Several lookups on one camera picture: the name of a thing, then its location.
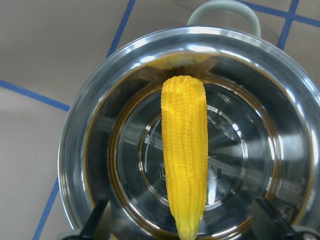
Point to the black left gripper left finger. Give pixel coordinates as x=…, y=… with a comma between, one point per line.
x=98, y=225

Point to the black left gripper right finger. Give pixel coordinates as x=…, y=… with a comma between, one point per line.
x=270, y=220

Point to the yellow corn cob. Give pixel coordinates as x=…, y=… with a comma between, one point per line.
x=184, y=131

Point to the light grey cooking pot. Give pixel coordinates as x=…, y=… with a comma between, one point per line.
x=263, y=132

